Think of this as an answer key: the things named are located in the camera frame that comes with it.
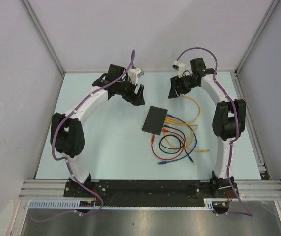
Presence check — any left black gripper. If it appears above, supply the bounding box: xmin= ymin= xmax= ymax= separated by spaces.
xmin=116 ymin=76 xmax=145 ymax=106

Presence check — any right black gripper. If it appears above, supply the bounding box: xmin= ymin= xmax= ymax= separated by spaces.
xmin=168 ymin=74 xmax=198 ymax=99

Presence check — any black network switch box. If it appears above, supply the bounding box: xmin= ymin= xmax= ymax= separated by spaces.
xmin=142 ymin=106 xmax=168 ymax=135

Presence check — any long yellow ethernet cable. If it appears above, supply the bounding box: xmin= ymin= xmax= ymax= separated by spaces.
xmin=165 ymin=95 xmax=210 ymax=154

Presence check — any blue ethernet cable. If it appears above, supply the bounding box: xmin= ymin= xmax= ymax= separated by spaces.
xmin=157 ymin=113 xmax=198 ymax=166

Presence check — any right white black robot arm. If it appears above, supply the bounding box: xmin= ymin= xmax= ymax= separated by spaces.
xmin=168 ymin=58 xmax=246 ymax=198

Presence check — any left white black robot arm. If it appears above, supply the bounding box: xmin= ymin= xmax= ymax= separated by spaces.
xmin=50 ymin=64 xmax=145 ymax=197

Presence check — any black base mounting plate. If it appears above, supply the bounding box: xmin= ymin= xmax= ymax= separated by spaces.
xmin=63 ymin=179 xmax=240 ymax=207

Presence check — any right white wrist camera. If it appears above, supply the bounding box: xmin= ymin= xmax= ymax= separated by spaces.
xmin=172 ymin=61 xmax=186 ymax=78

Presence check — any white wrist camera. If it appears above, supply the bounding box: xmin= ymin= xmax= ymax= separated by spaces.
xmin=172 ymin=61 xmax=186 ymax=78
xmin=128 ymin=68 xmax=144 ymax=85

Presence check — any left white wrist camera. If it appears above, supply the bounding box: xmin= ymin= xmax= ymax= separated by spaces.
xmin=128 ymin=68 xmax=144 ymax=85

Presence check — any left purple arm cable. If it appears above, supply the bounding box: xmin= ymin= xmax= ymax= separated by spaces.
xmin=29 ymin=49 xmax=136 ymax=222

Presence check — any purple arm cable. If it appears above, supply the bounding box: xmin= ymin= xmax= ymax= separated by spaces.
xmin=29 ymin=49 xmax=136 ymax=222
xmin=176 ymin=47 xmax=253 ymax=217

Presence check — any short yellow ethernet cable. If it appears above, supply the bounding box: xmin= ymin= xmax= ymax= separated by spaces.
xmin=164 ymin=118 xmax=200 ymax=150

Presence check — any red ethernet cable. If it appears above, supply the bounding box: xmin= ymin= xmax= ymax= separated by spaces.
xmin=150 ymin=129 xmax=188 ymax=161

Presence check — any black ethernet cable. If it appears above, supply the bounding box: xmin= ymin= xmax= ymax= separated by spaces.
xmin=158 ymin=124 xmax=196 ymax=166

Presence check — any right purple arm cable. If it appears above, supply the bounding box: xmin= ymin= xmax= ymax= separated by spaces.
xmin=176 ymin=47 xmax=253 ymax=217

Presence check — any aluminium right frame rail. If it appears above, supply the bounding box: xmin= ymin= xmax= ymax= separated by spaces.
xmin=230 ymin=71 xmax=271 ymax=180

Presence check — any aluminium frame rail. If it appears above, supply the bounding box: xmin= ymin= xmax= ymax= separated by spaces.
xmin=20 ymin=179 xmax=281 ymax=201
xmin=230 ymin=71 xmax=271 ymax=180

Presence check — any grey slotted cable duct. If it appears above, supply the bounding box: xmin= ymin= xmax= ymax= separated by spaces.
xmin=29 ymin=199 xmax=214 ymax=211

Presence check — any aluminium right corner post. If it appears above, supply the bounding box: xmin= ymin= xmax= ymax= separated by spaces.
xmin=234 ymin=0 xmax=281 ymax=75

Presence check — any aluminium corner post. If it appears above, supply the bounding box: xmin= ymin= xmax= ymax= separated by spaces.
xmin=20 ymin=0 xmax=65 ymax=77
xmin=234 ymin=0 xmax=281 ymax=75

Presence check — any aluminium front frame rail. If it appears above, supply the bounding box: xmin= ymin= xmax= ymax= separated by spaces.
xmin=20 ymin=179 xmax=281 ymax=201

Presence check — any aluminium left corner post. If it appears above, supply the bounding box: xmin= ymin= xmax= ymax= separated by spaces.
xmin=20 ymin=0 xmax=65 ymax=77

